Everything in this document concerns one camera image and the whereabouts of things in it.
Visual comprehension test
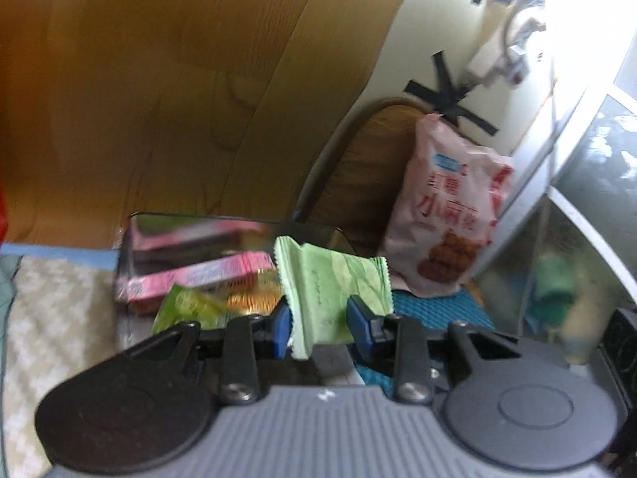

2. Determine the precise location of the light green snack packet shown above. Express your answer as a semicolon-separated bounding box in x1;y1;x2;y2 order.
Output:
274;236;392;362

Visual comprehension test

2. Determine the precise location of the orange snack packet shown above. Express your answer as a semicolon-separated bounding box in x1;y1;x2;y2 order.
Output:
226;277;285;317

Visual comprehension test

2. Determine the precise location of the green object behind glass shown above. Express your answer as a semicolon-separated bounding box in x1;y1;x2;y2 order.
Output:
530;253;580;312

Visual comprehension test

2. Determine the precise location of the clear plastic storage box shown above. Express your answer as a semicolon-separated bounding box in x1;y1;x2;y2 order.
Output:
113;212;357;345

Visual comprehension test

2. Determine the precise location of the large pink snack bag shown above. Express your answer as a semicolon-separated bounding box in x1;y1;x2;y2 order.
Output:
377;113;516;300

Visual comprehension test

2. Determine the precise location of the blue textured mat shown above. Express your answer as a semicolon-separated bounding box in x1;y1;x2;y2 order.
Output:
356;281;498;390

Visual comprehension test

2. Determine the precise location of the beige patterned cloth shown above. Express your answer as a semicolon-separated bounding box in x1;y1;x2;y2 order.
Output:
0;253;123;478

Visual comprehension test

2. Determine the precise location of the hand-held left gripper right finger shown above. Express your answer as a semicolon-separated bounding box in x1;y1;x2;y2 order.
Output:
347;295;521;406

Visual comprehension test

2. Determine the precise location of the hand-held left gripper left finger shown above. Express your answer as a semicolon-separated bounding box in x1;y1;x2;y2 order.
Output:
122;303;294;406

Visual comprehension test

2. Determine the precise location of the red object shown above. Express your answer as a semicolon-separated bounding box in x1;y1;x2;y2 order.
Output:
0;186;12;246

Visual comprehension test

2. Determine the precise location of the white power adapter with cable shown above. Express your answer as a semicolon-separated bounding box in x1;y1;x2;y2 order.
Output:
465;10;531;88

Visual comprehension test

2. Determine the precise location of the black box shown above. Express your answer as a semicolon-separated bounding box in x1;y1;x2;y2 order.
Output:
591;308;637;414

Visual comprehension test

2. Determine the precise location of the yellow-green snack packet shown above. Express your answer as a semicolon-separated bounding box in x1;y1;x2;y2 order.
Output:
151;284;236;335

